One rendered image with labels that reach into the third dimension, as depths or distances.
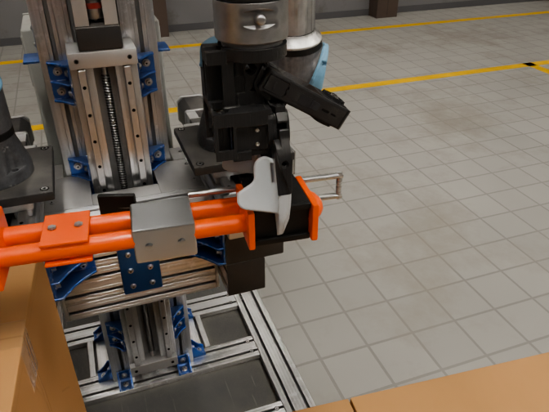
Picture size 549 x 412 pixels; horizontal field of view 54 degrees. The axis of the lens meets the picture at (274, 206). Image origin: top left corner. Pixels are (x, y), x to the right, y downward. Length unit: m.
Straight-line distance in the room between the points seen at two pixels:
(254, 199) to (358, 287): 1.86
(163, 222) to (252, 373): 1.21
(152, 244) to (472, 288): 2.06
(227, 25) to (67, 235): 0.28
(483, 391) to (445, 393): 0.09
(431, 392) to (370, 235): 1.52
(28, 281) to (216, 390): 1.02
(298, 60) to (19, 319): 0.67
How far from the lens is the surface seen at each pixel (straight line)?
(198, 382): 1.76
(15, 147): 1.15
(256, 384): 1.75
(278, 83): 0.56
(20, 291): 0.80
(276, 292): 2.37
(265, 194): 0.59
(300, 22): 1.07
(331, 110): 0.60
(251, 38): 0.53
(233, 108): 0.57
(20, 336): 0.73
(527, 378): 1.45
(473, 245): 2.82
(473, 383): 1.39
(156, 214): 0.63
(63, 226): 0.64
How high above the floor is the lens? 1.55
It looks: 32 degrees down
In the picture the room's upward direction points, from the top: straight up
